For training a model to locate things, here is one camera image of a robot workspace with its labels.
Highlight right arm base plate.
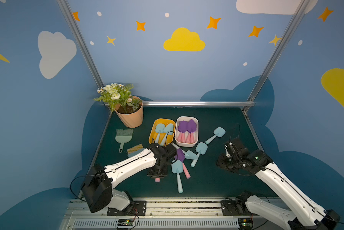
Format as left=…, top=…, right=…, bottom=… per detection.
left=220, top=199, right=257, bottom=216

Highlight white plastic storage box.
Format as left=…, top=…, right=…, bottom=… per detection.
left=174, top=116, right=199, bottom=148

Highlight blue shovel under purple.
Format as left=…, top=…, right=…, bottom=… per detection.
left=172, top=143, right=198, bottom=161

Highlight green toy rake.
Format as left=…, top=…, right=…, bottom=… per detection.
left=115, top=129, right=134, bottom=153

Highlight blue pointed shovel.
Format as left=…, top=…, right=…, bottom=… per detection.
left=160, top=123, right=174, bottom=146

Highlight yellow plastic storage box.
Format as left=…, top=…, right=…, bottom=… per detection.
left=149, top=118, right=176, bottom=146

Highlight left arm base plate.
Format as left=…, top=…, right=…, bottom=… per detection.
left=107, top=200, right=147, bottom=216

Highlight blue toy brush scoop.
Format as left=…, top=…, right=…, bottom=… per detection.
left=127, top=144, right=145, bottom=158

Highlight purple pointed shovel pink handle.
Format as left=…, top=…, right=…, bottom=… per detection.
left=177, top=132, right=185, bottom=143

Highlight potted artificial flower plant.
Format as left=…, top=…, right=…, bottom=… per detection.
left=94, top=83, right=143, bottom=128

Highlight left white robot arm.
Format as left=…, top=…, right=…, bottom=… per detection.
left=81, top=143, right=177, bottom=213

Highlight left circuit board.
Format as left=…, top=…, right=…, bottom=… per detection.
left=117, top=219, right=135, bottom=228

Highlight blue round shovel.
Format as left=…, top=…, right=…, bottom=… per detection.
left=172, top=160, right=183, bottom=194

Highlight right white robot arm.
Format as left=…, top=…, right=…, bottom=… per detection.
left=216, top=138, right=340, bottom=230

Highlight right circuit board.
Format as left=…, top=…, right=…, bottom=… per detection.
left=238, top=218, right=253, bottom=230

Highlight circuit board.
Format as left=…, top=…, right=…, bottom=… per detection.
left=238, top=218, right=253, bottom=230
left=117, top=219, right=135, bottom=228

